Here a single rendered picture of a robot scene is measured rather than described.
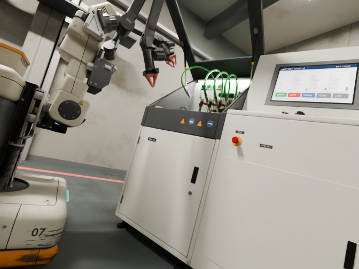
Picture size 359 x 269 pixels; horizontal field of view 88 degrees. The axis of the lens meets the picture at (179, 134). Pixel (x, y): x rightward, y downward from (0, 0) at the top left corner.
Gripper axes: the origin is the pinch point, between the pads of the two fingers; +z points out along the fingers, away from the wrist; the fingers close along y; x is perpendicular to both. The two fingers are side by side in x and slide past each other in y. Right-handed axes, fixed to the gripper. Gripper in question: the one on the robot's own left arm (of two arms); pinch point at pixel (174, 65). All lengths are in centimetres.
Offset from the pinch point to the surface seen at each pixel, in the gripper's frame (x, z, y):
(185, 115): 25, 42, -17
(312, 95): -31, 72, -61
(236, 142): 25, 71, -47
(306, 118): 2, 76, -72
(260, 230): 43, 110, -52
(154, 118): 37.1, 31.0, 5.8
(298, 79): -38, 60, -55
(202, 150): 34, 68, -28
